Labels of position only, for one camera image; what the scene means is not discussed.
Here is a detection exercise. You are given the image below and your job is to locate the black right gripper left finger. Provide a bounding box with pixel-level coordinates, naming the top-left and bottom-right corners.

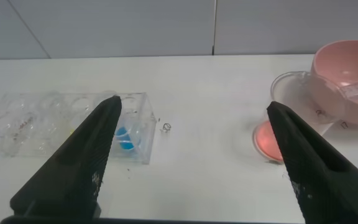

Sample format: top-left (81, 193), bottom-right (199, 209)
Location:
top-left (9, 95), bottom-right (122, 219)

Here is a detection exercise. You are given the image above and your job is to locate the clear acrylic test tube rack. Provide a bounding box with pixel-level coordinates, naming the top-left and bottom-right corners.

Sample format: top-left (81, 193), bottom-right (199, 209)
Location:
top-left (0, 90), bottom-right (158, 166)

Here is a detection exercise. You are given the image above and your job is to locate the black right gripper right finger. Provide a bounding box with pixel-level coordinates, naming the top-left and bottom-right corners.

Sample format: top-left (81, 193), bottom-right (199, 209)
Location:
top-left (266, 101), bottom-right (358, 224)

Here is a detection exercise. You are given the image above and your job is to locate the pink bowl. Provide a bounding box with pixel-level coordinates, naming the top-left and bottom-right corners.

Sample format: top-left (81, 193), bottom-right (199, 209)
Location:
top-left (310, 39), bottom-right (358, 127)

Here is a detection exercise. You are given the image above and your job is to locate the clear glass beaker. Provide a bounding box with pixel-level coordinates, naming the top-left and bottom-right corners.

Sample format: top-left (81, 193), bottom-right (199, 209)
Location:
top-left (252, 70), bottom-right (348, 164)

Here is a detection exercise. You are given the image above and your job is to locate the test tube with blue pigment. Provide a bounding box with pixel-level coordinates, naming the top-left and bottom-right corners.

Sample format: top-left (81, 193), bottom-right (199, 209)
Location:
top-left (113, 117), bottom-right (143, 154)

